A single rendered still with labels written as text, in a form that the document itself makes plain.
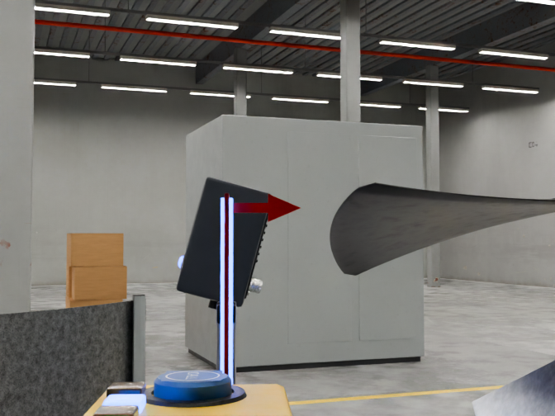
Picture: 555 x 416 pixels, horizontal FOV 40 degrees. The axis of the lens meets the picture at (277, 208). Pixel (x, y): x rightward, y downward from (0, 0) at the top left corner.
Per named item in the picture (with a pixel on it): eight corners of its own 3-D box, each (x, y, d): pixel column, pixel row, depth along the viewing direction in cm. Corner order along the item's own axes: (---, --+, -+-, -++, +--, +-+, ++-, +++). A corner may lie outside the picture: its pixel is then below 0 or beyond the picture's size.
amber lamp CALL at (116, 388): (141, 399, 38) (141, 387, 38) (106, 399, 38) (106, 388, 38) (146, 392, 40) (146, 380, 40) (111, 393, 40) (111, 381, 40)
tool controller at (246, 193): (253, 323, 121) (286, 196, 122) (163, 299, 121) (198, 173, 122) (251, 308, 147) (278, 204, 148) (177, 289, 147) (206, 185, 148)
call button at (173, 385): (230, 414, 38) (230, 379, 38) (149, 415, 37) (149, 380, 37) (232, 397, 42) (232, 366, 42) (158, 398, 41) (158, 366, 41)
